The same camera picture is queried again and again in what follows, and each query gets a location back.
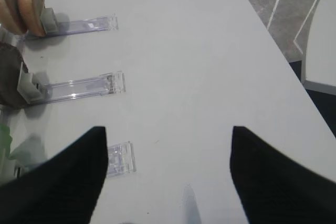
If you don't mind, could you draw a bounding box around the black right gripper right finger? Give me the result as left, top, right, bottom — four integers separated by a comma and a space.
229, 126, 335, 223

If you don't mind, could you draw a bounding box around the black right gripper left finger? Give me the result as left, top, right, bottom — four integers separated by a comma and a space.
1, 126, 108, 223

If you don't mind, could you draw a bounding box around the clear rack lettuce holder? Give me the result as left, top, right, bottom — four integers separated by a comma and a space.
9, 135, 136, 178

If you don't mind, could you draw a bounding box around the green lettuce leaf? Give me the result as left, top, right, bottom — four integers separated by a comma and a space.
1, 124, 15, 185

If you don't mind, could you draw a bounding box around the brown meat patty right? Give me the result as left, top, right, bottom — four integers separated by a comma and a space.
1, 42, 28, 109

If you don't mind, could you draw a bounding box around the clear rack patty holder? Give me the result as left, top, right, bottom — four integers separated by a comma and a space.
17, 71, 126, 105

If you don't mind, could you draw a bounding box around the white neighbouring table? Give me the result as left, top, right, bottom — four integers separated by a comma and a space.
301, 0, 335, 95

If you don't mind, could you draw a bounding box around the clear rack top bun holder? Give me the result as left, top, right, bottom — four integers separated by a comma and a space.
25, 8, 119, 40

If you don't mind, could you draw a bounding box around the sesame bun top left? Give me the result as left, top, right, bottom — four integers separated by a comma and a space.
1, 0, 27, 35

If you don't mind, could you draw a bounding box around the sesame bun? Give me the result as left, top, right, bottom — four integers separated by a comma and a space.
1, 0, 27, 35
18, 0, 46, 37

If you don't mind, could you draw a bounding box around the sesame bun top right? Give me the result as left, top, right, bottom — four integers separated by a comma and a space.
18, 0, 46, 37

